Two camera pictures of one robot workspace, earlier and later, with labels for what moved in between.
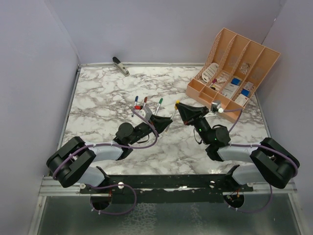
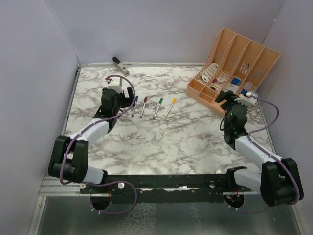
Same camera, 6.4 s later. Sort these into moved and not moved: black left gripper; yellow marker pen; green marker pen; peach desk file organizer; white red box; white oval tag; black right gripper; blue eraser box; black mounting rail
Moved: yellow marker pen; black right gripper; black left gripper
Not moved: white red box; green marker pen; blue eraser box; black mounting rail; peach desk file organizer; white oval tag
